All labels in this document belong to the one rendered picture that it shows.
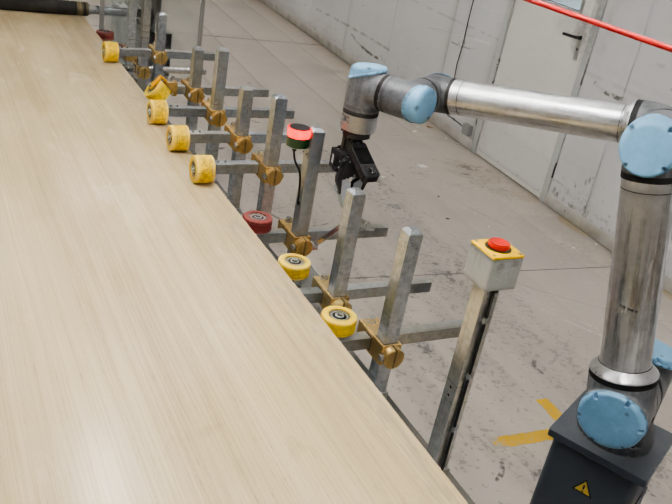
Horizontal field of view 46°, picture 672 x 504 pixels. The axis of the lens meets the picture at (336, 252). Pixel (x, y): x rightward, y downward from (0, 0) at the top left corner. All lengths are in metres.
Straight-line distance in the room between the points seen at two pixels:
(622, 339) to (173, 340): 0.95
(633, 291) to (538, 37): 4.00
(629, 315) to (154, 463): 1.03
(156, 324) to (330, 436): 0.44
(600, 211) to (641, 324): 3.28
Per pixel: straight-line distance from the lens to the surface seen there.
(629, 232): 1.74
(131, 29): 3.90
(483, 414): 3.14
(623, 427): 1.87
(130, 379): 1.46
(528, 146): 5.61
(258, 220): 2.09
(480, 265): 1.41
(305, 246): 2.11
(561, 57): 5.43
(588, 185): 5.13
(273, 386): 1.48
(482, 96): 1.95
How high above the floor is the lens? 1.77
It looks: 26 degrees down
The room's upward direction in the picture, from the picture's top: 11 degrees clockwise
